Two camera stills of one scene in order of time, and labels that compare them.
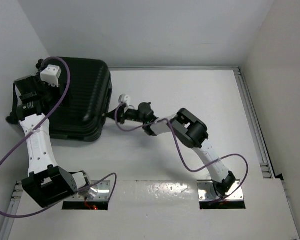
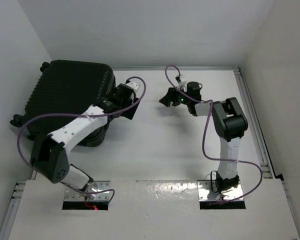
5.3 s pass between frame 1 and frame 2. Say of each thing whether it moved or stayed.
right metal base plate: stayed
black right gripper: moved
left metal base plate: stayed
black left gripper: moved
